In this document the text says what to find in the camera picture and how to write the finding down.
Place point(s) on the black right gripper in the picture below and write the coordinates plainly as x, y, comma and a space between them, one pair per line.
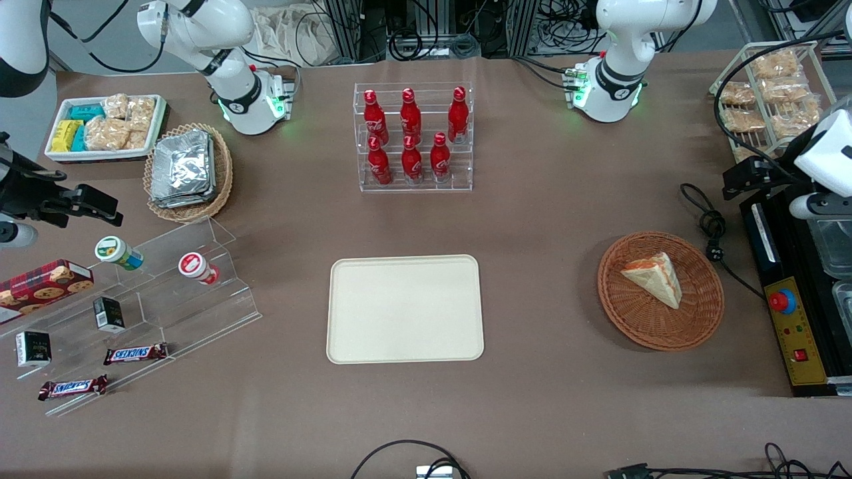
26, 193

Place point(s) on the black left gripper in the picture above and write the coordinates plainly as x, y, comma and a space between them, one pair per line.
777, 171

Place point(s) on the triangular sandwich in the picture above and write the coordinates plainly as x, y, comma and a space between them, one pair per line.
655, 279

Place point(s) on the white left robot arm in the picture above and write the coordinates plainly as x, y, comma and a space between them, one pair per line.
619, 80

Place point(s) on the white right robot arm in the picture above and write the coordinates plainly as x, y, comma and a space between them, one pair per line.
243, 100

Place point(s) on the oval light wicker basket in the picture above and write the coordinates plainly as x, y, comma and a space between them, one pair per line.
223, 173

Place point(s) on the round brown wicker basket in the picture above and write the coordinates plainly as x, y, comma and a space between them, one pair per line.
639, 326

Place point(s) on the cream rectangular plastic tray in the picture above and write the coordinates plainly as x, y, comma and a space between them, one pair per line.
405, 309

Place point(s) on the bagged bread snack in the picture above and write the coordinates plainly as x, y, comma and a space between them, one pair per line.
792, 121
743, 120
745, 154
737, 93
774, 64
785, 90

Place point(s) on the green lid yogurt cup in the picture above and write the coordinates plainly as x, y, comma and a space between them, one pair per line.
113, 251

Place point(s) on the white rectangular snack bin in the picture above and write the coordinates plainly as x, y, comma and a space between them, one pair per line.
100, 156

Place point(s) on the teal snack pack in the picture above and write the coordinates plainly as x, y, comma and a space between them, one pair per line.
79, 138
86, 112

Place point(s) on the red cookie box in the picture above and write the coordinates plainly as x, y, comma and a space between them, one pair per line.
40, 286

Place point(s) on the yellow snack pack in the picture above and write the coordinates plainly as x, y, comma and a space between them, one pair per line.
65, 135

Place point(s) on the clear bag of crackers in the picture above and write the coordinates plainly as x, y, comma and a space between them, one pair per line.
141, 113
106, 134
116, 106
138, 140

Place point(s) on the small black carton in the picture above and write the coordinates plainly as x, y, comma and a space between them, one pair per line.
33, 349
108, 314

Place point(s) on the stack of silver foil packs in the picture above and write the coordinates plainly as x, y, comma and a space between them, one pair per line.
181, 169

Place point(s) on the red lid yogurt cup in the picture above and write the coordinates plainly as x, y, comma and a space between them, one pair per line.
194, 265

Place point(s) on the large clear plastic container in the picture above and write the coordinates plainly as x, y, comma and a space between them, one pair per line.
835, 249

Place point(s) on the clear acrylic stepped stand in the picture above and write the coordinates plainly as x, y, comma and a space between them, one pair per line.
186, 313

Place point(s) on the snickers chocolate bar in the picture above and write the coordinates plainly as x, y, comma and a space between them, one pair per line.
135, 354
73, 387

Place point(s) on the black machine with yellow panel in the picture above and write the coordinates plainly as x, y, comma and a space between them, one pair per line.
795, 332

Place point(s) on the small clear plastic container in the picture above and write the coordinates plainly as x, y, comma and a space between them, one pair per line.
844, 303

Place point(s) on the beige crumpled cloth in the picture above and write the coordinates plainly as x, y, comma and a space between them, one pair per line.
286, 40

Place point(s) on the red cola bottle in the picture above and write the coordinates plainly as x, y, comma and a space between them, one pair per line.
412, 163
380, 166
440, 159
375, 120
458, 116
411, 116

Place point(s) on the clear acrylic bottle rack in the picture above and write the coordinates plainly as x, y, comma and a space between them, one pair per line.
426, 187

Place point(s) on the small white device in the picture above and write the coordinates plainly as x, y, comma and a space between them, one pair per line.
434, 472

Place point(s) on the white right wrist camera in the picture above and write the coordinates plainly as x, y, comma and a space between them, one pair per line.
16, 235

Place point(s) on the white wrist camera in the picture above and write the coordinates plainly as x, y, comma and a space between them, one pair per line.
16, 235
815, 206

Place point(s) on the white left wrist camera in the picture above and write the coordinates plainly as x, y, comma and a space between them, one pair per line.
815, 206

